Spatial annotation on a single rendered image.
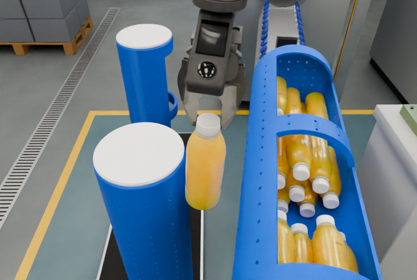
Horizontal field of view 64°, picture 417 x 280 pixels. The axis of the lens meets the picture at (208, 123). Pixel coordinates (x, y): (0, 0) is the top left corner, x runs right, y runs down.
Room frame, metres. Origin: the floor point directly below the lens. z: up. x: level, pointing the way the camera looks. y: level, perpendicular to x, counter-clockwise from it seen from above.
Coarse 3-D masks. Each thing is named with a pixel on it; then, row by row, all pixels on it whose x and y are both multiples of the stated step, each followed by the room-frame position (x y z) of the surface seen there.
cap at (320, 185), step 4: (316, 180) 0.55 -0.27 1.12; (320, 180) 0.55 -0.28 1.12; (324, 180) 0.55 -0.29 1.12; (312, 184) 0.55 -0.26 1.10; (316, 184) 0.54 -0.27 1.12; (320, 184) 0.54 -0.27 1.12; (324, 184) 0.54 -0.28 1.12; (328, 184) 0.54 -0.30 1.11; (316, 188) 0.54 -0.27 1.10; (320, 188) 0.54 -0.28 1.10; (324, 188) 0.54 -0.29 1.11; (328, 188) 0.54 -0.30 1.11; (320, 192) 0.54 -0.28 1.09; (324, 192) 0.54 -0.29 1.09
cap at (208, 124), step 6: (204, 114) 0.43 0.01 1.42; (210, 114) 0.43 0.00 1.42; (198, 120) 0.41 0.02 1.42; (204, 120) 0.41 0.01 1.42; (210, 120) 0.41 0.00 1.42; (216, 120) 0.41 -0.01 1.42; (198, 126) 0.40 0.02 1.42; (204, 126) 0.40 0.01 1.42; (210, 126) 0.40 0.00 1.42; (216, 126) 0.40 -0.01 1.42; (204, 132) 0.40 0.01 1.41; (210, 132) 0.40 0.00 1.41; (216, 132) 0.40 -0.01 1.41
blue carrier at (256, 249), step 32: (288, 64) 1.06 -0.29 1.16; (320, 64) 1.05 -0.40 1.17; (256, 96) 0.86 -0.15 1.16; (256, 128) 0.69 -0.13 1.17; (288, 128) 0.62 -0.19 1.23; (320, 128) 0.62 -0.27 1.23; (256, 160) 0.56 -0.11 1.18; (352, 160) 0.59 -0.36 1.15; (256, 192) 0.46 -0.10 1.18; (352, 192) 0.54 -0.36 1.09; (256, 224) 0.38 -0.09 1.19; (288, 224) 0.53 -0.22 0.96; (352, 224) 0.47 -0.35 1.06; (256, 256) 0.31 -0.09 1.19
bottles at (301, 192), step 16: (288, 96) 0.96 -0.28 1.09; (320, 96) 0.97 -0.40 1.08; (288, 112) 0.87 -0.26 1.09; (304, 112) 0.94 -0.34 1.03; (320, 112) 0.88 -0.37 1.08; (336, 160) 0.67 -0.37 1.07; (288, 176) 0.60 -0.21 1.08; (336, 176) 0.60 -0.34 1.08; (288, 192) 0.59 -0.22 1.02; (304, 192) 0.59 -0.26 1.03; (336, 192) 0.56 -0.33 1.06; (304, 208) 0.54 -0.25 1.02; (304, 240) 0.40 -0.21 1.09; (304, 256) 0.36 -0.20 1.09; (352, 256) 0.37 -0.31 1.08
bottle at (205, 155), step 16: (192, 144) 0.40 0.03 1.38; (208, 144) 0.39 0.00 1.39; (224, 144) 0.41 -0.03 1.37; (192, 160) 0.39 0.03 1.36; (208, 160) 0.38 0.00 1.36; (224, 160) 0.40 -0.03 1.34; (192, 176) 0.39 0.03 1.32; (208, 176) 0.38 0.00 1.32; (192, 192) 0.39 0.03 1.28; (208, 192) 0.38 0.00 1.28; (208, 208) 0.38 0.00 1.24
